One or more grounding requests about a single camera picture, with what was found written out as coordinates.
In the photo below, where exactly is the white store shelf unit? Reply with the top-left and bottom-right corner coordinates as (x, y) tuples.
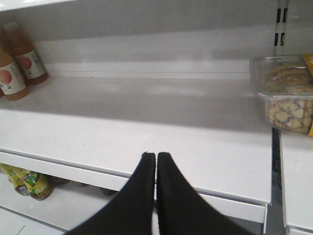
(0, 0), (313, 235)

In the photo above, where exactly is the clear cookie box yellow label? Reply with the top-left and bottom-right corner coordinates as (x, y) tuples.
(249, 53), (313, 137)

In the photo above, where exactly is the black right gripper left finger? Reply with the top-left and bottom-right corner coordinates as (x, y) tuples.
(67, 152), (156, 235)

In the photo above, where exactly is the green yellow tea bottle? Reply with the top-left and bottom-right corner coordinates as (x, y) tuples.
(0, 163), (29, 196)
(22, 171), (53, 201)

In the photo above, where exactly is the peach drink bottle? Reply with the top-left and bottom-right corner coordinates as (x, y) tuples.
(0, 48), (29, 101)
(3, 22), (49, 85)

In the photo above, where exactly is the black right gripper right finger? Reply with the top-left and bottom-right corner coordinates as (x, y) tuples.
(157, 152), (251, 235)

